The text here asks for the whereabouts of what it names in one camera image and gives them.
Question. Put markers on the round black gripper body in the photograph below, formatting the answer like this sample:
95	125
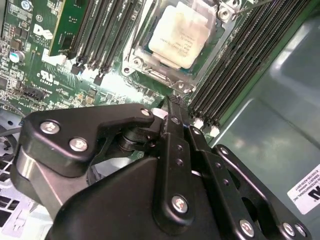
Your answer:
112	212

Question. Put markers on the metal socket cover frame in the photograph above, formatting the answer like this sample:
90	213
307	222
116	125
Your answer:
205	13

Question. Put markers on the silver CPU green edge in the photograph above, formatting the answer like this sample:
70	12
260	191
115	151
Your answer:
177	37

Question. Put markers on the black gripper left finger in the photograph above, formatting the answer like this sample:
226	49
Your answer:
75	125

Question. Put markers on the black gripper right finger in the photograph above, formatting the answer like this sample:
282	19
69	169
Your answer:
218	175

